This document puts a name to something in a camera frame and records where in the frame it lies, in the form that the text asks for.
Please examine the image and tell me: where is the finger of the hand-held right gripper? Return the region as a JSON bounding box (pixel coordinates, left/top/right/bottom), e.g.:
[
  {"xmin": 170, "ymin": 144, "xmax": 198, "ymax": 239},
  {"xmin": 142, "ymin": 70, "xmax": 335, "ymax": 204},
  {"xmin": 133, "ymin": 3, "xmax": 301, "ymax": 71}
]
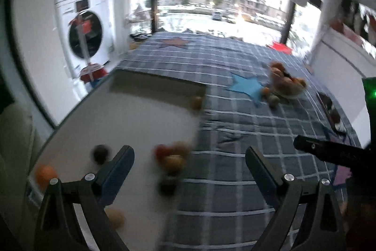
[{"xmin": 294, "ymin": 135, "xmax": 376, "ymax": 173}]

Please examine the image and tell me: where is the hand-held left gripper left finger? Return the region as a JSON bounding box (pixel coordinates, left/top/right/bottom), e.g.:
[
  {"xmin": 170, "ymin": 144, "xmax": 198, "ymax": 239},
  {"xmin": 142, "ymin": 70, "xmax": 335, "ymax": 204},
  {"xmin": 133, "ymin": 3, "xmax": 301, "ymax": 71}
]
[{"xmin": 34, "ymin": 145, "xmax": 136, "ymax": 251}]

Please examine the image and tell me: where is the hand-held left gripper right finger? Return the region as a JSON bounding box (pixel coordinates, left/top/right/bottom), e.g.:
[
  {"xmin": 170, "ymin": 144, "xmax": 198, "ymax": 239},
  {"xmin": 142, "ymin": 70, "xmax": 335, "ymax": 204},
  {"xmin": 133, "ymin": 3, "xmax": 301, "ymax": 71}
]
[{"xmin": 245, "ymin": 146, "xmax": 345, "ymax": 251}]

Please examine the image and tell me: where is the dark plum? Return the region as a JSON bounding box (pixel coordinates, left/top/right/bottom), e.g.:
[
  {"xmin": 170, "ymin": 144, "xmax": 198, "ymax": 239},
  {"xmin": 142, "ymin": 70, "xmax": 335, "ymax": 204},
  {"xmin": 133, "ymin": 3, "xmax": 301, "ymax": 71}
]
[{"xmin": 92, "ymin": 144, "xmax": 112, "ymax": 165}]

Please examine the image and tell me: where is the yellow round fruit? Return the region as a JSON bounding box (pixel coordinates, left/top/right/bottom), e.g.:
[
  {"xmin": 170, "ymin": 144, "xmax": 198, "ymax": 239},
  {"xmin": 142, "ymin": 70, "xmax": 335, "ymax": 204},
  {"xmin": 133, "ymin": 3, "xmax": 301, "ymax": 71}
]
[{"xmin": 105, "ymin": 208, "xmax": 126, "ymax": 230}]

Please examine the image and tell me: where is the red round fruit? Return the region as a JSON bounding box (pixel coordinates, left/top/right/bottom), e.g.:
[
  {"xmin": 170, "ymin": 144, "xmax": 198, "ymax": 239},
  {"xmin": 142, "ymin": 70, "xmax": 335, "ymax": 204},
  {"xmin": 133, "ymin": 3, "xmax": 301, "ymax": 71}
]
[{"xmin": 153, "ymin": 144, "xmax": 168, "ymax": 162}]

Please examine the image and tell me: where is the white rectangular tray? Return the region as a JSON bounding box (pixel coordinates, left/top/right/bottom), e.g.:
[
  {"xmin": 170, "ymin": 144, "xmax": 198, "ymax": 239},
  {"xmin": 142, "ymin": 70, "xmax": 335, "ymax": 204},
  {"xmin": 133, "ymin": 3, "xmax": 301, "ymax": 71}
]
[{"xmin": 26, "ymin": 69, "xmax": 208, "ymax": 251}]

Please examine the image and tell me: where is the cluster of mixed fruit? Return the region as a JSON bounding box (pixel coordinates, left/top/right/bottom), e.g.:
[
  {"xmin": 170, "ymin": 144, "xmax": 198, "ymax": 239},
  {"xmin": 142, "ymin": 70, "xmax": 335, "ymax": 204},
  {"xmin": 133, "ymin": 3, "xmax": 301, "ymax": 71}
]
[{"xmin": 163, "ymin": 155, "xmax": 186, "ymax": 175}]

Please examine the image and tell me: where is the green-brown round fruit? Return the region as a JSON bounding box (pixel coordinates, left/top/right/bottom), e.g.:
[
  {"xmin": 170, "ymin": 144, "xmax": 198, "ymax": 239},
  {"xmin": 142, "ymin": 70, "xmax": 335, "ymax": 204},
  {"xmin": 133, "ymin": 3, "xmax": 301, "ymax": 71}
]
[{"xmin": 170, "ymin": 141, "xmax": 191, "ymax": 158}]

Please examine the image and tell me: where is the orange round fruit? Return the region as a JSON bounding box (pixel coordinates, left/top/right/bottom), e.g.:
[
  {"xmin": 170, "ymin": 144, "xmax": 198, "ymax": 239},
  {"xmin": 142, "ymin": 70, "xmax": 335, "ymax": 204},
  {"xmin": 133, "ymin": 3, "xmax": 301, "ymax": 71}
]
[{"xmin": 35, "ymin": 164, "xmax": 58, "ymax": 191}]

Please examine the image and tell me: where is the black smartphone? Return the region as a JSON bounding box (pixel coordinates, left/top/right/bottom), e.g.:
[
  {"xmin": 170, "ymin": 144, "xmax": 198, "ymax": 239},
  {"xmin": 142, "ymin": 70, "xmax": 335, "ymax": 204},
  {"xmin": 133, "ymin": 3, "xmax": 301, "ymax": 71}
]
[{"xmin": 317, "ymin": 92, "xmax": 345, "ymax": 134}]

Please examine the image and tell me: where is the white cabinet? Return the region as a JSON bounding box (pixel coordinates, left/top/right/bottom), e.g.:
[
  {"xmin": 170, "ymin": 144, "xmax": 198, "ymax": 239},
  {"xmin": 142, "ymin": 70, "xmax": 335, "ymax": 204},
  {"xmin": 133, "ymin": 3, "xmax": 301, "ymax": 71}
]
[{"xmin": 311, "ymin": 28, "xmax": 376, "ymax": 112}]

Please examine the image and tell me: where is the grey checked star-print tablecloth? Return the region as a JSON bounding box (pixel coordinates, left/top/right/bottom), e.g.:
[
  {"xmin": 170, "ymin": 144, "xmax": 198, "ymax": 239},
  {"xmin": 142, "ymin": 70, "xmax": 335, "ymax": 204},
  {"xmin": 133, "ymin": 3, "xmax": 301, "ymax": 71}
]
[{"xmin": 122, "ymin": 35, "xmax": 362, "ymax": 251}]

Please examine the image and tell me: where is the clear glass bowl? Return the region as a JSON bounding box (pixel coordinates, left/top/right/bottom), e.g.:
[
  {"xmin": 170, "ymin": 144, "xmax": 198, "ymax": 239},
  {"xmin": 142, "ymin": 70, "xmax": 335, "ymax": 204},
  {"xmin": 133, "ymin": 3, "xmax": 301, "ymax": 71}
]
[{"xmin": 269, "ymin": 61, "xmax": 307, "ymax": 100}]

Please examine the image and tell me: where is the person's dark clothing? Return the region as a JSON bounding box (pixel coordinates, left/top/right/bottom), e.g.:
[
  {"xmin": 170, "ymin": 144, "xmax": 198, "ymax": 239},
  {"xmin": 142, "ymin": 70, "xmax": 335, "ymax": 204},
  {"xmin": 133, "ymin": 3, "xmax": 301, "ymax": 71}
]
[{"xmin": 345, "ymin": 175, "xmax": 376, "ymax": 251}]

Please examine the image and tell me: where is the pink basin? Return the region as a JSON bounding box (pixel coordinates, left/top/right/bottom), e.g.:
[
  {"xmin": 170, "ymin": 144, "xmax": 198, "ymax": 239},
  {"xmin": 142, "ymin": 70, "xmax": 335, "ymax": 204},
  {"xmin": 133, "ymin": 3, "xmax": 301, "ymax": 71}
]
[{"xmin": 329, "ymin": 20, "xmax": 371, "ymax": 43}]

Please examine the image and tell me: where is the hanging laundry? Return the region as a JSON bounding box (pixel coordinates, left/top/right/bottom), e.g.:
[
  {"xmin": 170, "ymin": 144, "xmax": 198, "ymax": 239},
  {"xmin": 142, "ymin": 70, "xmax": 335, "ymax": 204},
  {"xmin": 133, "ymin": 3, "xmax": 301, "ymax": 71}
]
[{"xmin": 341, "ymin": 0, "xmax": 376, "ymax": 34}]

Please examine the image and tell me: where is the small tan round fruit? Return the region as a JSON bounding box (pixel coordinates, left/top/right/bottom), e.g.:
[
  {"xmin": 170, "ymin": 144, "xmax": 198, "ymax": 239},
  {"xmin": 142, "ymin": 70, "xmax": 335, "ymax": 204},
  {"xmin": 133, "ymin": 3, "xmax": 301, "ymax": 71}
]
[{"xmin": 190, "ymin": 96, "xmax": 203, "ymax": 111}]

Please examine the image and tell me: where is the beige cushion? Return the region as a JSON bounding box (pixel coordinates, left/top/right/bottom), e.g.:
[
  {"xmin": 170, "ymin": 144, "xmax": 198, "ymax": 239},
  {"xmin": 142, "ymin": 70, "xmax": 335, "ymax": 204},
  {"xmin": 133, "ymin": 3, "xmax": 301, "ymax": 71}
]
[{"xmin": 0, "ymin": 102, "xmax": 40, "ymax": 184}]

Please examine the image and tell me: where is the red mop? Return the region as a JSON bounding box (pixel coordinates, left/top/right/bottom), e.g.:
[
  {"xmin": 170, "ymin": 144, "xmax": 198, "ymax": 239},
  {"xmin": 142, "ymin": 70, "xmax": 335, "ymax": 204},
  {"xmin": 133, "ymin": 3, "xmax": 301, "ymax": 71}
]
[{"xmin": 69, "ymin": 14, "xmax": 108, "ymax": 84}]

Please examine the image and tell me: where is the white washing machine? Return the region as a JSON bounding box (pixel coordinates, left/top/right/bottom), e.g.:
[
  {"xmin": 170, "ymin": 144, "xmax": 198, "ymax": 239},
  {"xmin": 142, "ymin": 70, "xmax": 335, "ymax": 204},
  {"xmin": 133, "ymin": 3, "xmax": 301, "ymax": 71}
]
[{"xmin": 56, "ymin": 0, "xmax": 114, "ymax": 76}]

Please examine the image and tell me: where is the cluttered small stand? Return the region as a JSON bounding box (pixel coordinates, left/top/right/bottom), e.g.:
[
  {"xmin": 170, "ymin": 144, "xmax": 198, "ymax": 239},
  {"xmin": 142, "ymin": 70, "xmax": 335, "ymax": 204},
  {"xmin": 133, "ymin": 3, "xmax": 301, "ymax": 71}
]
[{"xmin": 126, "ymin": 5, "xmax": 154, "ymax": 40}]

